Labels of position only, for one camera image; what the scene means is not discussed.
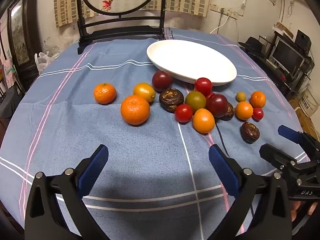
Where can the black hat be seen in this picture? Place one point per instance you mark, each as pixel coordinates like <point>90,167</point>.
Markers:
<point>252,44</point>

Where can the dark wooden cabinet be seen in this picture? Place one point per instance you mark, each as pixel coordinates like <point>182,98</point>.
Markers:
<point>21,40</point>

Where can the white plastic bag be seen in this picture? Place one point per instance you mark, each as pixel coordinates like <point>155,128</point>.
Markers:
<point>42,61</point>

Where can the large orange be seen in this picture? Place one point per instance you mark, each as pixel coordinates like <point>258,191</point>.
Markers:
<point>135,110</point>

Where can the small mandarin orange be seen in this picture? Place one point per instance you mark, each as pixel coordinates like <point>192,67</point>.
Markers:
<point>258,99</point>
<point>105,93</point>

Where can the computer monitor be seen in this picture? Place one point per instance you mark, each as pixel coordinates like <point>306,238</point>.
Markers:
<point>287,55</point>

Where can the person's right hand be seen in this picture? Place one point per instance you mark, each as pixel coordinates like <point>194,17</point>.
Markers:
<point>298,207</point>

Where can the dark brown water chestnut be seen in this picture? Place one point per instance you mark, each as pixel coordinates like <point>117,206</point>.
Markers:
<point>229,112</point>
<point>171,100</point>
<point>250,132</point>

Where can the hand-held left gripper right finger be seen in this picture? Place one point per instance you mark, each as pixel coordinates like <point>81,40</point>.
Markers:
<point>223,172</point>

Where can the green-brown tomato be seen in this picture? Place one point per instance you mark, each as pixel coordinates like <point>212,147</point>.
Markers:
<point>195,100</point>

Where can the olive green cherry tomato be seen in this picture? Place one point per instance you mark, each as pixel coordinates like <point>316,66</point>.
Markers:
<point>240,96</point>

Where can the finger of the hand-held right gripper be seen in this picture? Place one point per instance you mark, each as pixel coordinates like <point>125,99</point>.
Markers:
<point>290,133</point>
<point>275,155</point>

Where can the white oval plate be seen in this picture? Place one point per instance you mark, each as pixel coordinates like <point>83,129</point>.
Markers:
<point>190,57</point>

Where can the blue striped tablecloth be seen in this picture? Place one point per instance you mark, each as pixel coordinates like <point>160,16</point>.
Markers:
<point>125,142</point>

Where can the white bucket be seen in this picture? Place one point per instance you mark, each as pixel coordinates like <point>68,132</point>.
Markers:
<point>310,100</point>

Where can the white wall power sockets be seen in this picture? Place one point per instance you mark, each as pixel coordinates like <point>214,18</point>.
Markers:
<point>226,11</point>

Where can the small orange tomato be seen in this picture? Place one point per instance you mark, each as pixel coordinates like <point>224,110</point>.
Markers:
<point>243,110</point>

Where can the dark purple tomato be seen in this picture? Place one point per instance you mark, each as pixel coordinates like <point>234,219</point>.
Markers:
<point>162,80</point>
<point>217,105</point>

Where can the black speaker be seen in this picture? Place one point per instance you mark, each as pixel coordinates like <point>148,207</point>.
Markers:
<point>303,39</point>

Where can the yellow tomato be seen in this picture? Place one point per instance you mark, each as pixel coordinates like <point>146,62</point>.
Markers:
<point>143,91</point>

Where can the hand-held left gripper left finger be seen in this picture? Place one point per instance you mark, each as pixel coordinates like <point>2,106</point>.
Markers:
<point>93,170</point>

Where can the red cherry tomato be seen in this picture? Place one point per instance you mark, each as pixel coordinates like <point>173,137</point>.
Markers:
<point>203,86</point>
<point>183,113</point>
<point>257,114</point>

